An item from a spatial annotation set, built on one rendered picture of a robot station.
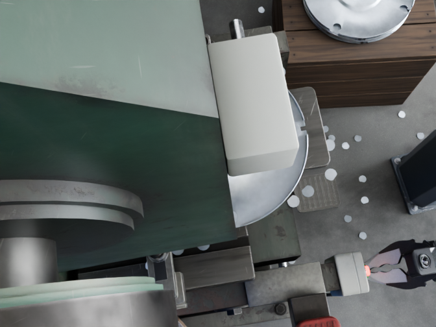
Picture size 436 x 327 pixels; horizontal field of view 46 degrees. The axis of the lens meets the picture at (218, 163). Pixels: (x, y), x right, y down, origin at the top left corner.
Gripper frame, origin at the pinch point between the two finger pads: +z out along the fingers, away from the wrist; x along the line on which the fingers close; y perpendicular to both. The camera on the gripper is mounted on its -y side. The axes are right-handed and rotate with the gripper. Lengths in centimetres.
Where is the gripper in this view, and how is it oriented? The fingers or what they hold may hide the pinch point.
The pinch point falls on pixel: (364, 271)
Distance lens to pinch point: 107.7
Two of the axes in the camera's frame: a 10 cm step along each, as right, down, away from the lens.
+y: 5.4, 1.4, 8.3
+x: -1.6, -9.5, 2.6
